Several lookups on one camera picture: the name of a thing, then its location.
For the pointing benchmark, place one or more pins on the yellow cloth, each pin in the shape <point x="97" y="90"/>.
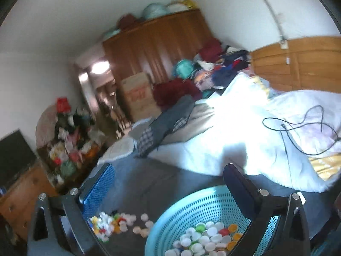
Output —
<point x="325" y="165"/>

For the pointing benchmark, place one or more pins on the teal perforated plastic basket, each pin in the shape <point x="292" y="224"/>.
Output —
<point x="186" y="205"/>

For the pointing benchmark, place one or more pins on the grey jacket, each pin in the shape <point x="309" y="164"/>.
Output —
<point x="173" y="114"/>

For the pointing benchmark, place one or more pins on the dark red blanket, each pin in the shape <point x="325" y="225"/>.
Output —
<point x="173" y="90"/>

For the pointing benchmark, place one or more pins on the cardboard box red print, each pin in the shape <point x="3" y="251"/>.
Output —
<point x="135" y="85"/>

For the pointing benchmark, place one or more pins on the yellow bag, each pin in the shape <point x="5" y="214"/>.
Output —
<point x="186" y="4"/>

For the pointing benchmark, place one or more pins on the pink patterned board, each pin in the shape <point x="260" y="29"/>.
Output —
<point x="45" y="125"/>

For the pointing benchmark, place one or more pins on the white duvet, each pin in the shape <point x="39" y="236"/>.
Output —
<point x="253" y="138"/>

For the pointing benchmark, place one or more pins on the pile of clothes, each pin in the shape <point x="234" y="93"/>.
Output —
<point x="229" y="66"/>

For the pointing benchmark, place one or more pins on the white lace cloth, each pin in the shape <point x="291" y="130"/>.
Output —
<point x="117" y="149"/>

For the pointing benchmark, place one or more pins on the teal bag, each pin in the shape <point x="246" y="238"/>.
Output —
<point x="183" y="68"/>

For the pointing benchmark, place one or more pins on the maroon bundle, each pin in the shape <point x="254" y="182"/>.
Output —
<point x="127" y="21"/>

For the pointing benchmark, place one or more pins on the teal bundle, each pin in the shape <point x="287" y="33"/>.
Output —
<point x="154" y="10"/>

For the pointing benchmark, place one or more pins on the wooden wardrobe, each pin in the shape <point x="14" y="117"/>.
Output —
<point x="154" y="50"/>

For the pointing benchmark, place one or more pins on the ceiling lamp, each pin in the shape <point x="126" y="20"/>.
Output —
<point x="100" y="67"/>

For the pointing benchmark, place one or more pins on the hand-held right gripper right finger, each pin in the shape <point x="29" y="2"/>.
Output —
<point x="237" y="189"/>

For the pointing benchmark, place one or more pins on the heap of bags and clothes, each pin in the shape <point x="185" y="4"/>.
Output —
<point x="72" y="144"/>

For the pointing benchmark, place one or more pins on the wall socket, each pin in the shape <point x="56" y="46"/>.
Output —
<point x="284" y="44"/>

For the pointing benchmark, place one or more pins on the wooden dresser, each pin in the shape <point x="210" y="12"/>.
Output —
<point x="24" y="197"/>

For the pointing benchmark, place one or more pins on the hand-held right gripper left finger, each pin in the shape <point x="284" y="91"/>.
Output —
<point x="97" y="192"/>

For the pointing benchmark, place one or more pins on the pile of plastic bottle caps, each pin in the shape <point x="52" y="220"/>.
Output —
<point x="117" y="222"/>
<point x="207" y="238"/>

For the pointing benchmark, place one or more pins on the black television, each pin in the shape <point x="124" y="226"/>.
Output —
<point x="14" y="160"/>

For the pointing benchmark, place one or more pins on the wooden headboard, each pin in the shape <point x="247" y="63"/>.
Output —
<point x="314" y="64"/>

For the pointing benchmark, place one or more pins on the beige blanket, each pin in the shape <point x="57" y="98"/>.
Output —
<point x="197" y="122"/>

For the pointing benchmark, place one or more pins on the plain cardboard box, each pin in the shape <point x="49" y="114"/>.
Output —
<point x="145" y="110"/>

